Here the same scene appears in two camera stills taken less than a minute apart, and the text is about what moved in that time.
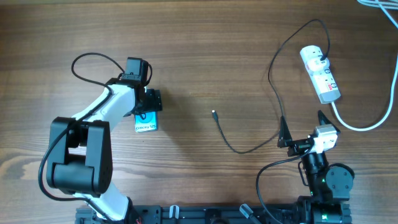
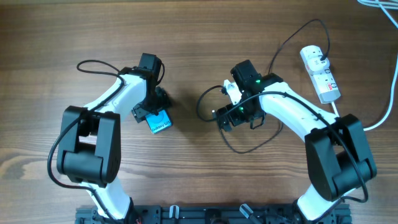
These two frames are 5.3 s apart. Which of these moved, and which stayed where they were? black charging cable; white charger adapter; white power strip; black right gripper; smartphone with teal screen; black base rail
Moved: smartphone with teal screen; black right gripper
Stayed: black base rail; white charger adapter; white power strip; black charging cable
